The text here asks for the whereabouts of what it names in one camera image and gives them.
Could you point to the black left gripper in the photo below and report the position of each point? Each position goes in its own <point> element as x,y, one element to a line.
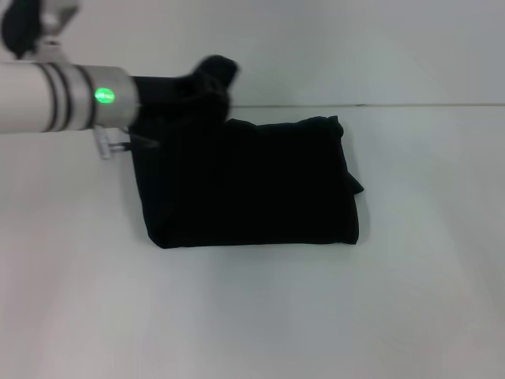
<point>161,91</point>

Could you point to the black shirt with white print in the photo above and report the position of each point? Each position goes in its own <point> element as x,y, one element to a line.
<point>256,177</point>

